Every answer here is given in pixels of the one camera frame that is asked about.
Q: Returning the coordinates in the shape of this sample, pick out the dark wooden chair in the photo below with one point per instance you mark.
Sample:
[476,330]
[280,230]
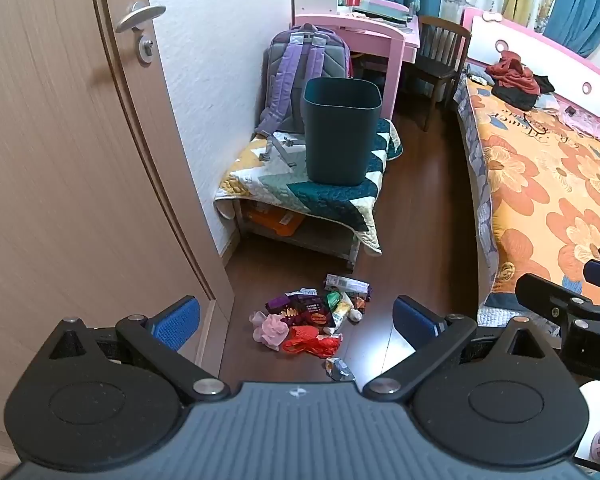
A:
[440,40]

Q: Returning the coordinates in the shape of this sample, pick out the pink desk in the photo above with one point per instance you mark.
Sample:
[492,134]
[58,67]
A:
[380,42]

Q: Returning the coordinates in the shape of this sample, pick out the pink cloth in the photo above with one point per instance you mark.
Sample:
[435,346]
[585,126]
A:
[582,122]

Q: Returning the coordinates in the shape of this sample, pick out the small purple wrapper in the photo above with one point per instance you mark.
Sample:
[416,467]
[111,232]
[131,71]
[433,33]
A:
[278,304]

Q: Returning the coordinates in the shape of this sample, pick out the purple grey backpack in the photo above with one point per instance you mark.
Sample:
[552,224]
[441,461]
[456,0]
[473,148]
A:
[300,60]

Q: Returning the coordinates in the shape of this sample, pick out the yellow white packet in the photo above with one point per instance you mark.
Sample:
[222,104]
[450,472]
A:
[342,315]

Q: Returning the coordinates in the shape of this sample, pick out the pink white bed headboard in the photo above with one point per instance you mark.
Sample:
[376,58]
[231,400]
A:
[545,55]

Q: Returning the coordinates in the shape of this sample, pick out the orange box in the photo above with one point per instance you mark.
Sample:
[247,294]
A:
[275,220]

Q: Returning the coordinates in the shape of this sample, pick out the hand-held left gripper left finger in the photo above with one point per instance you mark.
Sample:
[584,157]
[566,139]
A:
[177,325]

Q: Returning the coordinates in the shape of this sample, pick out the pink tissue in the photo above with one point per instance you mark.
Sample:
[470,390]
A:
[272,330]

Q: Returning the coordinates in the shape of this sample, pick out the white and purple packet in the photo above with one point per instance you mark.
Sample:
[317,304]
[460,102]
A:
[345,284]

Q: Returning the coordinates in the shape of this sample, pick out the silver wrapper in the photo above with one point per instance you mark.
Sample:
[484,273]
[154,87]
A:
[337,369]

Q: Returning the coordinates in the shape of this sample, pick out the dark teal trash bin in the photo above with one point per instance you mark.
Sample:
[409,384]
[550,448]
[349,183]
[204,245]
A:
[340,135]

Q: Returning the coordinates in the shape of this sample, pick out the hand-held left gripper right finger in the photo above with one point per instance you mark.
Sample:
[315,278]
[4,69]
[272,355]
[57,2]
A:
[412,320]

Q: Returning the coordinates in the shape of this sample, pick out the light wooden door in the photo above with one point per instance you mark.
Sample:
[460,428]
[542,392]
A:
[55,160]

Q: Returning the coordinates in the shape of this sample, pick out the silver door lock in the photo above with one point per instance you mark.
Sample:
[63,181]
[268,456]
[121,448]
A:
[145,50]

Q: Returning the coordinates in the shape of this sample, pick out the grey cloth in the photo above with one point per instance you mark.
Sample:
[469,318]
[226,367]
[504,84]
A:
[480,75]

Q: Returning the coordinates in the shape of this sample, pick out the purple black chips bag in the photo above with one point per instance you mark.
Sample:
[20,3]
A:
[307,310]

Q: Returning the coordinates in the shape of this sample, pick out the red net bag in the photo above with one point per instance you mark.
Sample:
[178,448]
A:
[310,341]

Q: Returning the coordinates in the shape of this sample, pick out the small white paper ball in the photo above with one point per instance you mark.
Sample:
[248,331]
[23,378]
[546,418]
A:
[355,314]

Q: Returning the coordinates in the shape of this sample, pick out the red clothes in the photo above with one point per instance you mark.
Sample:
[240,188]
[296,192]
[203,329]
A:
[512,72]

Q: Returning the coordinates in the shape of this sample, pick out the black clothes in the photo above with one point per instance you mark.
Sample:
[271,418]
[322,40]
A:
[517,97]

